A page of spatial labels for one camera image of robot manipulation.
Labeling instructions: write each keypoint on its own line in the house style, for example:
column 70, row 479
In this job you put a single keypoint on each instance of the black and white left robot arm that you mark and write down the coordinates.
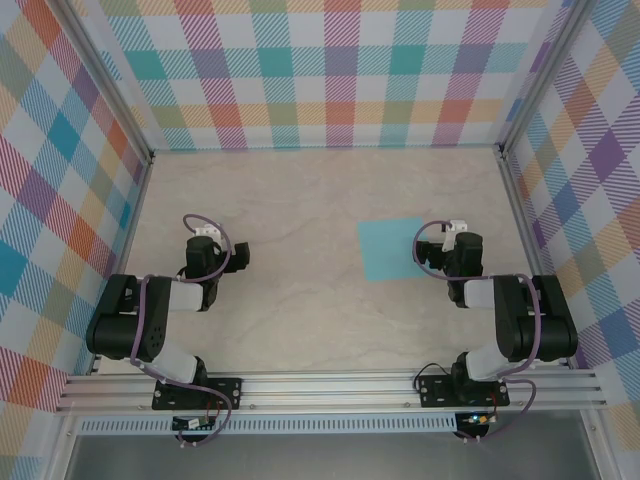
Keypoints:
column 120, row 330

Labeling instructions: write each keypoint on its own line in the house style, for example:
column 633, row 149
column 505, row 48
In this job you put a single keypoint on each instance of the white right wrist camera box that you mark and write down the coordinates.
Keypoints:
column 455, row 227

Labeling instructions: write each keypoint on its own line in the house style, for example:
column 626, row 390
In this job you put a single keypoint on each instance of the small circuit board with light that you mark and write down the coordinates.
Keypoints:
column 477, row 419

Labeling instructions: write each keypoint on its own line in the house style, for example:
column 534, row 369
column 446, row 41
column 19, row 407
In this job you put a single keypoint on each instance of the grey metal sheet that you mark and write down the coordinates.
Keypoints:
column 325, row 457

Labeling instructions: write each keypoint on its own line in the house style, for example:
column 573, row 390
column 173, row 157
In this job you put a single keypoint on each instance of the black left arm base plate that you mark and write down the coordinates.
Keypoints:
column 230, row 392

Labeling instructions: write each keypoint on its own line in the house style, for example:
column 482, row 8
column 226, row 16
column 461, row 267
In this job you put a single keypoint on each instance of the small dark circuit board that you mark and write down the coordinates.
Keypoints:
column 192, row 424

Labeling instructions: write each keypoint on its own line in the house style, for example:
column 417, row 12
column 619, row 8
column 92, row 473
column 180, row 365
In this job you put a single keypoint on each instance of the aluminium profile rail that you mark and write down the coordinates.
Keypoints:
column 325, row 390

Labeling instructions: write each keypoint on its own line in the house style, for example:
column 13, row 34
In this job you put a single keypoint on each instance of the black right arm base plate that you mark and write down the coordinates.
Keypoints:
column 430, row 392

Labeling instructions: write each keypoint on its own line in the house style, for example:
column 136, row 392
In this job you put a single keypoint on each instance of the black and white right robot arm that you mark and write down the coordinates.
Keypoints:
column 550, row 320

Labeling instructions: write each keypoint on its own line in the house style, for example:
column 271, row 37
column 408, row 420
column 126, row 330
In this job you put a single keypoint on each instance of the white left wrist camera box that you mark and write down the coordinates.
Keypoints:
column 207, row 232

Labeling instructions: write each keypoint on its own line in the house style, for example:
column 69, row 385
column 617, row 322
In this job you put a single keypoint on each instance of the aluminium table side rail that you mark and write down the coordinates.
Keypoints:
column 125, row 250
column 525, row 225

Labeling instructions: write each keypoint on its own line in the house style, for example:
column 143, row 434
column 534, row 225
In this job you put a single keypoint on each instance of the light blue paper sheet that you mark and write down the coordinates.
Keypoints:
column 385, row 250

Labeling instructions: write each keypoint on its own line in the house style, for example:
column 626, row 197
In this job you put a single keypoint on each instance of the aluminium frame post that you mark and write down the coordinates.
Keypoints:
column 106, row 75
column 543, row 75

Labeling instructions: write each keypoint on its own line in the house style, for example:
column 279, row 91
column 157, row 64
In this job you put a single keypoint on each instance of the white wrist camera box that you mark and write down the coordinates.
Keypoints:
column 207, row 232
column 455, row 227

